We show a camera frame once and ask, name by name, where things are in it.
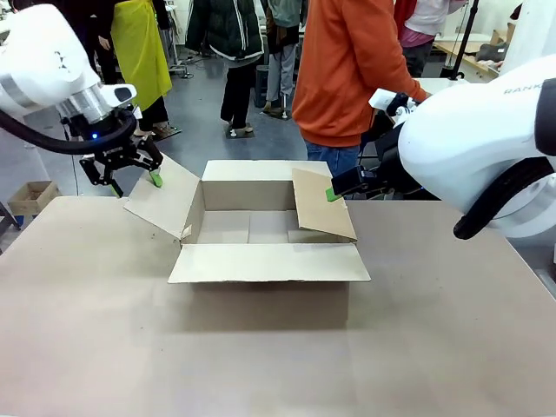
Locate person in red jacket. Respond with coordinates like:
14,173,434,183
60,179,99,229
393,0,464,79

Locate large brown cardboard box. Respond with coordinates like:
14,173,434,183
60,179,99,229
122,159,372,325

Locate person in black puffer jacket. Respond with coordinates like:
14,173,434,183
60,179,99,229
185,0,266,134

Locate person in grey jacket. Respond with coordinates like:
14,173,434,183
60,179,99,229
263,0,304,113

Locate person's right forearm orange sleeve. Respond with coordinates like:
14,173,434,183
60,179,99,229
401,60,434,104

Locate black tripod stand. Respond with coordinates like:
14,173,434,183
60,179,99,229
441,0,481,82

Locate person in black clothes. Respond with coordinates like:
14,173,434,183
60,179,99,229
76,0,118,87

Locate person in yellow apron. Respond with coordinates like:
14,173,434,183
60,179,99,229
110,0,174,136

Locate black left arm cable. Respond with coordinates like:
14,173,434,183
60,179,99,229
0,107,138,156

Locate large white table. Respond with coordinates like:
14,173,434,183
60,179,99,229
414,76,500,102

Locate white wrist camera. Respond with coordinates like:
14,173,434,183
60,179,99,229
101,83,138,109
367,88,421,127

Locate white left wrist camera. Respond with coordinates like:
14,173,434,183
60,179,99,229
101,83,138,109

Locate small open cardboard box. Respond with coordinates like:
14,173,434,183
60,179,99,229
7,180,62,216

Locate wooden workbench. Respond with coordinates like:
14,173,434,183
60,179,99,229
433,32,509,84

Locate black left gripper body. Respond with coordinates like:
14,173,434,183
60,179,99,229
80,129,153,175

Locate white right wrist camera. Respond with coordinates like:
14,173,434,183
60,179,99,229
367,88,421,127

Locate person in orange hoodie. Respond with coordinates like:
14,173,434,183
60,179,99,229
291,0,434,177

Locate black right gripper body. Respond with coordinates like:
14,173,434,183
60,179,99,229
367,123,406,197

